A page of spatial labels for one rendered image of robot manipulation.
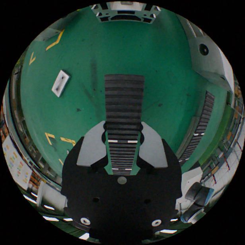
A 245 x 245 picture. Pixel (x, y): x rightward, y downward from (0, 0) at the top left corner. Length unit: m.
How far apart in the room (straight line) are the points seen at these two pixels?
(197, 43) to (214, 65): 0.07
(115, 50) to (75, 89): 0.10
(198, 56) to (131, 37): 0.13
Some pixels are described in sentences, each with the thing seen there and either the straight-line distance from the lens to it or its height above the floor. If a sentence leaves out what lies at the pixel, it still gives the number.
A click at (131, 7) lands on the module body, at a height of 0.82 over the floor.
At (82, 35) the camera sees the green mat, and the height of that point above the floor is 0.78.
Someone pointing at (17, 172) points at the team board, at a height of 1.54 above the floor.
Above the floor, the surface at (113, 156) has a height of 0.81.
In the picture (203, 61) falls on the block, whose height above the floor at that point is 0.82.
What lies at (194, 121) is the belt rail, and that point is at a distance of 0.23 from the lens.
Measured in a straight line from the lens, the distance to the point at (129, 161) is 0.19.
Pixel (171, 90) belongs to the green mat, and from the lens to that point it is 0.17.
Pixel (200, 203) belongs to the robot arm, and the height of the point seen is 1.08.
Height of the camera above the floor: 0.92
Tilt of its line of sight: 59 degrees down
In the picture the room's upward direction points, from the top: 179 degrees counter-clockwise
